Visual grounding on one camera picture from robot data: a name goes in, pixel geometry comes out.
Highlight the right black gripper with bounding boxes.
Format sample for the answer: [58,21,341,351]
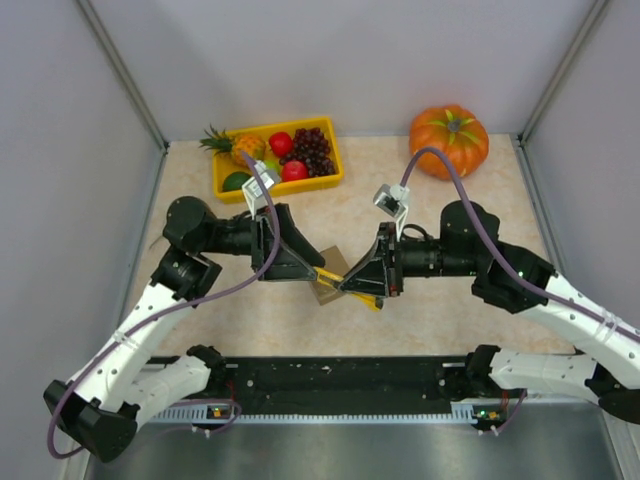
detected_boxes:
[339,221,480,298]

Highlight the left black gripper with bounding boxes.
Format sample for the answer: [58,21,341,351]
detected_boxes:
[199,202,325,281]

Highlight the brown cardboard express box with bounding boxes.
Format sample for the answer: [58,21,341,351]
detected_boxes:
[310,246,350,306]

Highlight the yellow utility knife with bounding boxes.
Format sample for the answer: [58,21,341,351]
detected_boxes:
[315,267,383,312]

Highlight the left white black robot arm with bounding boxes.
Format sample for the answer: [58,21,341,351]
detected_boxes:
[43,196,325,463]

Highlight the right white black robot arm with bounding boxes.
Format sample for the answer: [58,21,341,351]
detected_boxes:
[338,201,639,424]

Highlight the red toy apple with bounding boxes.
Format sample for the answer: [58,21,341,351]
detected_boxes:
[281,160,309,182]

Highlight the green toy pear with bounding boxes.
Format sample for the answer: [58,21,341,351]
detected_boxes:
[264,160,281,173]

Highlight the green toy lime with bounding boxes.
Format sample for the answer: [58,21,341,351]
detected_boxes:
[222,171,252,192]

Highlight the purple toy grapes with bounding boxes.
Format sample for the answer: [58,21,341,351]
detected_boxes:
[279,127,337,178]

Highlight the red toy tomato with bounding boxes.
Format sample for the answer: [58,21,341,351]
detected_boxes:
[268,131,294,158]

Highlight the yellow plastic tray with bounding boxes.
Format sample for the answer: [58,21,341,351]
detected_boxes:
[210,117,344,204]

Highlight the toy pineapple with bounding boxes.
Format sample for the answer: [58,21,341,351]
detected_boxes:
[199,126,266,167]

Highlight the orange toy pumpkin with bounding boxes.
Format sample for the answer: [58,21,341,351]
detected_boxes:
[409,104,489,178]

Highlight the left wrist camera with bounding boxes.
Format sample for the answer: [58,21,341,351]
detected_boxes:
[241,160,281,217]

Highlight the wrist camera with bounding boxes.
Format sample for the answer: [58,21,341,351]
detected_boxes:
[373,184,410,239]
[241,160,281,217]

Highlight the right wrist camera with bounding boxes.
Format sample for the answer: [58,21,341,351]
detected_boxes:
[373,184,410,239]

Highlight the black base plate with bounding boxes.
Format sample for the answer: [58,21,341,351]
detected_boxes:
[149,355,529,416]

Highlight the aluminium rail frame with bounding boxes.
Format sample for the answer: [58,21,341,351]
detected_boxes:
[528,389,600,404]

